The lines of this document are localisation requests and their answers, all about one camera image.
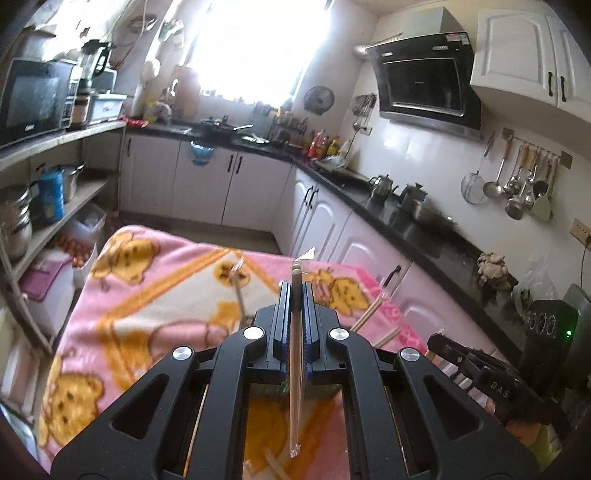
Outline group of condiment bottles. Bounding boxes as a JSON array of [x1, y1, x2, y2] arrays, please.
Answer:
[[307, 129, 352, 160]]

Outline pink printed blanket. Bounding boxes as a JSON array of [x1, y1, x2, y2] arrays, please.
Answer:
[[37, 224, 504, 480]]

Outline wire mesh strainer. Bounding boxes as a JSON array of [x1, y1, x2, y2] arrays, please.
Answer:
[[461, 131, 497, 205]]

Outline kitchen window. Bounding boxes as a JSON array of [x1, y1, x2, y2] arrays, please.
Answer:
[[185, 0, 333, 107]]

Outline black kitchen countertop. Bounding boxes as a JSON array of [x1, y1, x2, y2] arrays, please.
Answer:
[[124, 120, 591, 352]]

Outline wooden cutting board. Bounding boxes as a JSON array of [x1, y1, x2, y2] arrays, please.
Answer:
[[173, 67, 201, 118]]

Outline blue canister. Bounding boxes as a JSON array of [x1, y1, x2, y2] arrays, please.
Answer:
[[37, 168, 65, 227]]

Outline black blender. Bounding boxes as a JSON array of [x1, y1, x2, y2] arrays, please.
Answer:
[[69, 39, 114, 130]]

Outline steel kettle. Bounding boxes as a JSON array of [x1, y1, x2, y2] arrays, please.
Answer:
[[368, 174, 399, 199]]

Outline box of eggs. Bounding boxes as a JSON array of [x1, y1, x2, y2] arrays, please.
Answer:
[[51, 235, 95, 269]]

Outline black box with green light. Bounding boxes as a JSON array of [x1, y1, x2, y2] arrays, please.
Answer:
[[522, 284, 591, 402]]

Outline single chopstick pair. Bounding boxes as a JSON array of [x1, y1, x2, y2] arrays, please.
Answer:
[[286, 248, 317, 459]]

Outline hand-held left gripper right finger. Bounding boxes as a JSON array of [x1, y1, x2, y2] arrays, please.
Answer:
[[301, 282, 541, 480]]

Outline white lower cabinets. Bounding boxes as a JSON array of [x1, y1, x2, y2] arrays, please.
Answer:
[[120, 131, 509, 352]]

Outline knobby brown root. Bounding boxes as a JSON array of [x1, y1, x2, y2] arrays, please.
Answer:
[[477, 251, 511, 291]]

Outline black microwave oven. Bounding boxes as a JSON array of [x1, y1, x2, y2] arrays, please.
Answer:
[[0, 58, 77, 148]]

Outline small hanging utensil set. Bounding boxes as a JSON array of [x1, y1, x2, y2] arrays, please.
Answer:
[[353, 95, 377, 130]]

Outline black frying pan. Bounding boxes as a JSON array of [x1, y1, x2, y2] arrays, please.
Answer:
[[201, 117, 254, 137]]

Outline blue plastic bag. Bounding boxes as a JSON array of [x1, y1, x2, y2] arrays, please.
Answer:
[[190, 141, 215, 166]]

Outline stacked steel pots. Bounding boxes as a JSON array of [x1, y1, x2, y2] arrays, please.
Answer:
[[0, 185, 33, 259]]

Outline bunch of chopsticks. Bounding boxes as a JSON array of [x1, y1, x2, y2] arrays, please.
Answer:
[[184, 257, 402, 480]]

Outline black-lidded pot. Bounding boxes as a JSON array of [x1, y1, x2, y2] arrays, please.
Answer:
[[399, 182, 430, 210]]

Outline black range hood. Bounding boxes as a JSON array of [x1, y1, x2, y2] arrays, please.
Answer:
[[355, 7, 483, 141]]

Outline white upper cabinet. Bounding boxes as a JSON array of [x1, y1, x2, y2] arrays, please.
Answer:
[[470, 8, 591, 112]]

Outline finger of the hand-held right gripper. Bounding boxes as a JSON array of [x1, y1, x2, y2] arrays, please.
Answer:
[[427, 333, 490, 377]]

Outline small steel pot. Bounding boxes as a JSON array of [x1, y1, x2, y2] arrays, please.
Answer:
[[60, 164, 86, 201]]

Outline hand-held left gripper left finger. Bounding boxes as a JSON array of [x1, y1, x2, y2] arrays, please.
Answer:
[[51, 281, 293, 480]]

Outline grey plastic container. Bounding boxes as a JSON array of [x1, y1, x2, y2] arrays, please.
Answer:
[[90, 92, 127, 125]]

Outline black spice rack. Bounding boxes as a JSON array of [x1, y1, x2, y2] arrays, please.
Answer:
[[272, 111, 310, 148]]

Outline row of hanging utensils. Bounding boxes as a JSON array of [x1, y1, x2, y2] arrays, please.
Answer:
[[482, 129, 573, 222]]

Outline person's right hand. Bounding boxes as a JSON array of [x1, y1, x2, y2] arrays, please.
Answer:
[[507, 421, 543, 447]]

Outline clear plastic bag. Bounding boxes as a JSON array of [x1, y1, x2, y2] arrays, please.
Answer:
[[510, 258, 561, 319]]

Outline wide steel pot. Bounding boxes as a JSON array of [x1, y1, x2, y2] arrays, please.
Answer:
[[412, 198, 455, 227]]

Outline wall outlet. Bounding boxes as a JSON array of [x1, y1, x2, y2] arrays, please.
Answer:
[[571, 218, 591, 247]]

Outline small round wall fan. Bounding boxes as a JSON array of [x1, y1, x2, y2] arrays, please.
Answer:
[[303, 86, 335, 115]]

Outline metal shelf rack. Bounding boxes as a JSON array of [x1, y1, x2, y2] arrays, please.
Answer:
[[0, 120, 127, 352]]

